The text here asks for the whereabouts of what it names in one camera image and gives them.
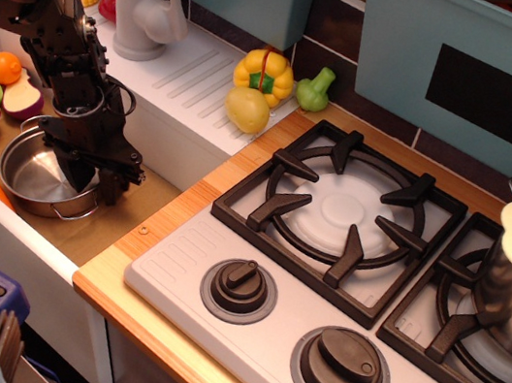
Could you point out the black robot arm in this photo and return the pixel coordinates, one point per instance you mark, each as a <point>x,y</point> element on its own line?
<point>58,36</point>

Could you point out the yellow toy potato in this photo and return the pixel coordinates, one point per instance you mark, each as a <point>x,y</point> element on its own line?
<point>247,108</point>

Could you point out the green toy broccoli stalk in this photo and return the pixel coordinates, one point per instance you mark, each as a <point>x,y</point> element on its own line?
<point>312,94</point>

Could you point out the stove knob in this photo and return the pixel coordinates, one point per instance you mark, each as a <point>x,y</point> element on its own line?
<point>337,355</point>
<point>238,291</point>

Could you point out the white toy stove top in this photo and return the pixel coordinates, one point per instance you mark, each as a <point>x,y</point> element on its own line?
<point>169,275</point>

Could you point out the left black burner grate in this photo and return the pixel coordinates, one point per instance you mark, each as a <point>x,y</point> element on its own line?
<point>348,222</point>

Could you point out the right black burner grate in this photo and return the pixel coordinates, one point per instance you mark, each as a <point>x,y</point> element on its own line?
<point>435,326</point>

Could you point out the middle stove knob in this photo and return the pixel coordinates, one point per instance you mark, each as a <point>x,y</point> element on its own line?
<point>337,355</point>

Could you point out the orange toy fruit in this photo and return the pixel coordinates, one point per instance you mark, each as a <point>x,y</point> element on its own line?
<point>10,68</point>

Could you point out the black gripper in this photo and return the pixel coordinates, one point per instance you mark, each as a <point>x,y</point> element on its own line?
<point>87,133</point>

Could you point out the left stove knob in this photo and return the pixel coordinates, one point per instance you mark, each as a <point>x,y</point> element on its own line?
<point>238,291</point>

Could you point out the yellow toy bell pepper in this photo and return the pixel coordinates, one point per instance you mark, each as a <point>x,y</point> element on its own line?
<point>268,72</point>

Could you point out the right teal cabinet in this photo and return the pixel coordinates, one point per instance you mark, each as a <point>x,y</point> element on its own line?
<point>444,66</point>

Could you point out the grey toy faucet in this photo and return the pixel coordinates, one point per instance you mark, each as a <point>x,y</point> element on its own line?
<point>145,27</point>

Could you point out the red toy pepper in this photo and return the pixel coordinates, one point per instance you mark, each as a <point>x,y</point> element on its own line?
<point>107,9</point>

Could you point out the small steel pot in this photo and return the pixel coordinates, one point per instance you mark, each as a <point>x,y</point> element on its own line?
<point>30,171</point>

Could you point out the black burner grate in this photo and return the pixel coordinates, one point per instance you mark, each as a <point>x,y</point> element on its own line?
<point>435,326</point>
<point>348,222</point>

